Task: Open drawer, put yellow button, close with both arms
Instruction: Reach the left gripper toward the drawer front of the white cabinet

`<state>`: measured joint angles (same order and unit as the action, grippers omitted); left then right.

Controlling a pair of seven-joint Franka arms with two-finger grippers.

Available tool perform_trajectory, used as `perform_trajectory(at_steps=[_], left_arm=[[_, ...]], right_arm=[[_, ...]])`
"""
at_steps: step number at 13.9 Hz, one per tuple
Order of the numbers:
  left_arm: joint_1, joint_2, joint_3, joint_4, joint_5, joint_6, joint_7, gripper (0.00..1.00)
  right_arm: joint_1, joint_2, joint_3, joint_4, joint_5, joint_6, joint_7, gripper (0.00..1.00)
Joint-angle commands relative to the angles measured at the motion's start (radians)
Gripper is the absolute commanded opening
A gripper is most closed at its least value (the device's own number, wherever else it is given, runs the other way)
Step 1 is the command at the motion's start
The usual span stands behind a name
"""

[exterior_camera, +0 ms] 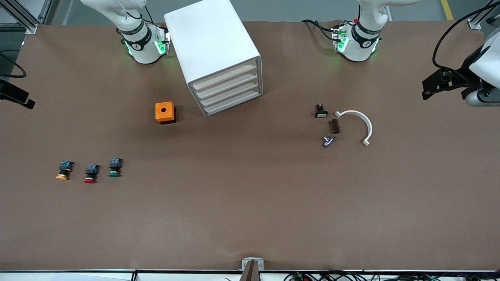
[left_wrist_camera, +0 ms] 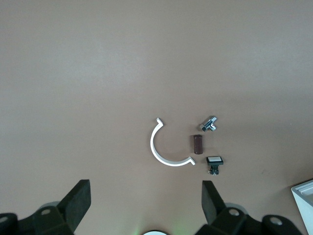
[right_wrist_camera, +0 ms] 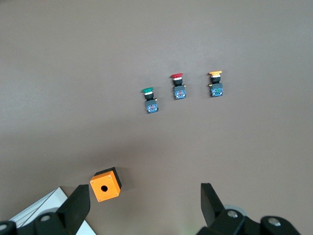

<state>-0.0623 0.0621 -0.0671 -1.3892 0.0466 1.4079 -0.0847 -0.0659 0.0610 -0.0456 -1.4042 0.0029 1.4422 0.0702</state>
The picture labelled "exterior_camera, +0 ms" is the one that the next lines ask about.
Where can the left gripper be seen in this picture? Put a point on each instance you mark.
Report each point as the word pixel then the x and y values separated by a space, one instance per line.
pixel 463 80

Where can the yellow push button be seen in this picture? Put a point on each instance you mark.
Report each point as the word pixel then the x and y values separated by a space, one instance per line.
pixel 64 169

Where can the white drawer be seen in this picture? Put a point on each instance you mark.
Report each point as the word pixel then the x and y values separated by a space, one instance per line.
pixel 230 93
pixel 226 76
pixel 232 102
pixel 228 85

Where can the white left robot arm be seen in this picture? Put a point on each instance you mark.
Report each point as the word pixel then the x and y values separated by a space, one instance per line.
pixel 355 50

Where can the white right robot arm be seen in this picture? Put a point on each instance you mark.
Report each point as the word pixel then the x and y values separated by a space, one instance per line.
pixel 140 54

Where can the red push button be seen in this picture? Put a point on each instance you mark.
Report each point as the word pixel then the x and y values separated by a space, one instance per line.
pixel 91 173

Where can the green push button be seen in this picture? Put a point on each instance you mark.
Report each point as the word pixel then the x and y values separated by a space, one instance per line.
pixel 115 167

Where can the orange button box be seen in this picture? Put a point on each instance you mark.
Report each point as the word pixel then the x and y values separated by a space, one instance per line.
pixel 159 113

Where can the white drawer cabinet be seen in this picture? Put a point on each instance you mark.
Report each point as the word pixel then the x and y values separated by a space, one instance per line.
pixel 207 39

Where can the small brown block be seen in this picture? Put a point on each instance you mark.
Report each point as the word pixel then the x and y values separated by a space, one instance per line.
pixel 335 126

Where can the small metal fitting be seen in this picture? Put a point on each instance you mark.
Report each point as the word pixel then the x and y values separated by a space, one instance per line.
pixel 328 141

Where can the aluminium frame post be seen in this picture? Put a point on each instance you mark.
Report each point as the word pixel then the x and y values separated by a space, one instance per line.
pixel 474 24
pixel 30 28

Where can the white curved bracket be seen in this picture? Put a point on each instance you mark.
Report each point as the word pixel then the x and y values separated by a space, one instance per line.
pixel 369 127

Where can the black switch with white face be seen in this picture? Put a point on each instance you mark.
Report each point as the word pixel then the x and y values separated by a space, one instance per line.
pixel 321 112

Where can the grey metal bracket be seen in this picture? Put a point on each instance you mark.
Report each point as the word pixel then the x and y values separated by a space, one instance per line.
pixel 252 265

